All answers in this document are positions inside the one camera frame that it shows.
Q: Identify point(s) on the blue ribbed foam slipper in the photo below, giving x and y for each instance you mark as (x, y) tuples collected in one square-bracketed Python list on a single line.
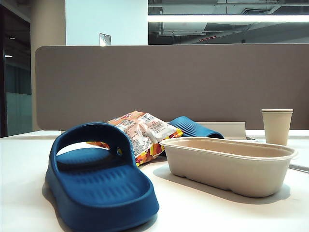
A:
[(193, 126)]

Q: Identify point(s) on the white ceiling light strip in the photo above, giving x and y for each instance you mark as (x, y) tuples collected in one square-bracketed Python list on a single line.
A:
[(229, 18)]

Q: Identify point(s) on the large blue foam slipper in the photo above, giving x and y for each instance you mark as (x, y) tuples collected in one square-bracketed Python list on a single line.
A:
[(101, 188)]

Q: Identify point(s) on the beige paper cup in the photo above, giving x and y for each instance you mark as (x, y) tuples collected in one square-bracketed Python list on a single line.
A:
[(276, 128)]

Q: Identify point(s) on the orange printed chips bag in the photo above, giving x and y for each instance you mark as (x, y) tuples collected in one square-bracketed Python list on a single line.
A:
[(144, 130)]

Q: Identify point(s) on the grey-brown desk partition screen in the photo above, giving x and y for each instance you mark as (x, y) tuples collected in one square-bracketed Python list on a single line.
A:
[(169, 84)]

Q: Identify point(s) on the dark glass door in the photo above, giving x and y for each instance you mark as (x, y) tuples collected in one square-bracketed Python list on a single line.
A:
[(17, 72)]

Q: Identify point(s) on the red ceiling sign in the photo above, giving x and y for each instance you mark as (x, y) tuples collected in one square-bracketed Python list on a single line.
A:
[(208, 38)]

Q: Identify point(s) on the silver wall plate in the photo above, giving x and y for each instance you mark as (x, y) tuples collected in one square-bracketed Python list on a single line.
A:
[(105, 39)]

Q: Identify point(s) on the beige pulp food box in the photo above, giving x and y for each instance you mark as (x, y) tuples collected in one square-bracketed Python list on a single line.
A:
[(229, 174)]

